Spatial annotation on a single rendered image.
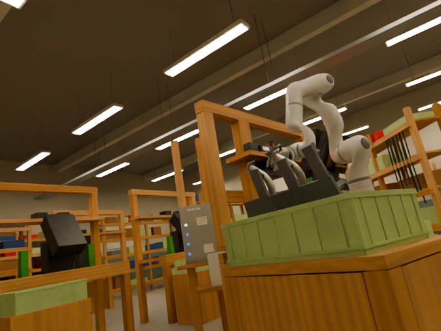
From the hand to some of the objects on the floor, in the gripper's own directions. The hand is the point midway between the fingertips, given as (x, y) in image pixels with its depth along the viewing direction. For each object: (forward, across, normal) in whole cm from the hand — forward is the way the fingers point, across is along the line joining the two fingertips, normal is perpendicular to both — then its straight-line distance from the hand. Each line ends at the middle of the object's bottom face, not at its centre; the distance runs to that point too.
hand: (266, 163), depth 143 cm
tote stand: (+34, +66, -96) cm, 122 cm away
